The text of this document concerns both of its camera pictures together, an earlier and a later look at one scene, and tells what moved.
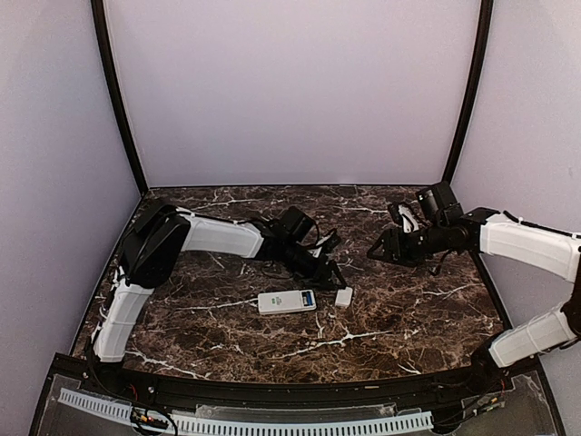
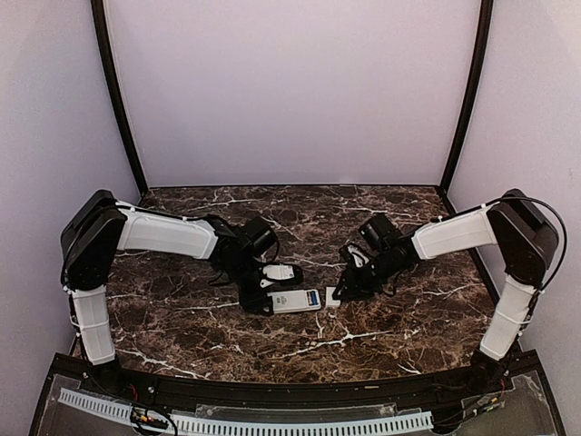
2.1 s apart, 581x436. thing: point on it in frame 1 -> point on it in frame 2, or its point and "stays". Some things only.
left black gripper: x=320 y=276 -> x=252 y=302
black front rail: x=401 y=391 stays
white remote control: x=286 y=302 stays
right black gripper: x=392 y=237 -> x=355 y=289
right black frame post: x=485 y=35 stays
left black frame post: x=116 y=94 stays
